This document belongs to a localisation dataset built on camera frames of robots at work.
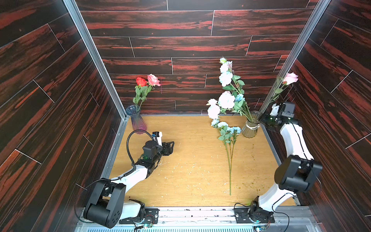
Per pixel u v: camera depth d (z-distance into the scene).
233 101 0.65
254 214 0.68
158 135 0.78
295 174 0.46
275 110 0.76
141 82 0.92
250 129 0.91
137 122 0.96
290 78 0.69
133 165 0.62
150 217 0.73
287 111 0.65
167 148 0.77
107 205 0.42
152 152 0.67
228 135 1.02
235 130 1.05
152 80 0.80
